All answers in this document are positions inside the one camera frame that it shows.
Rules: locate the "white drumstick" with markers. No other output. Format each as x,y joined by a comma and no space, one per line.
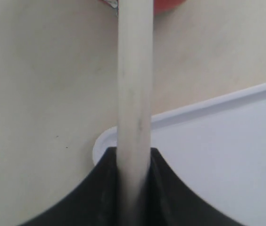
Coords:
135,74

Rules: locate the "red small drum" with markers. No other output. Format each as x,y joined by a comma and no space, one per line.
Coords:
160,6

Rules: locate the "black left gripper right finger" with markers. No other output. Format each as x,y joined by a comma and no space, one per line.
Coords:
171,202

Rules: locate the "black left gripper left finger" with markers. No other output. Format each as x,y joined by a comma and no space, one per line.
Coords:
92,203

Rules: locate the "white plastic tray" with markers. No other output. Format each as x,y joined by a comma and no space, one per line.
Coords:
218,149

